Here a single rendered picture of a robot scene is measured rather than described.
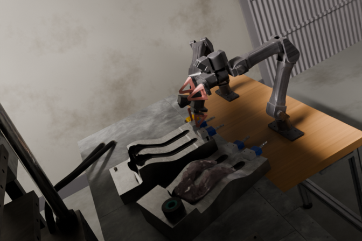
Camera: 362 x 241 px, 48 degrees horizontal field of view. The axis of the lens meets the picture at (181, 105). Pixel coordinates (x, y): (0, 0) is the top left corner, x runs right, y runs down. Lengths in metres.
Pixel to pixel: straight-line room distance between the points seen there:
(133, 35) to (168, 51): 0.35
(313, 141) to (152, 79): 2.04
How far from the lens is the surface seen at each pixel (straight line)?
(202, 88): 1.60
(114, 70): 3.49
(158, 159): 1.87
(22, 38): 3.37
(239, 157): 1.78
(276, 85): 1.85
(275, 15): 3.96
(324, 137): 1.86
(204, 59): 1.63
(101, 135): 2.61
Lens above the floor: 1.87
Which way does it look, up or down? 25 degrees down
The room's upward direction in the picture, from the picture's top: 22 degrees counter-clockwise
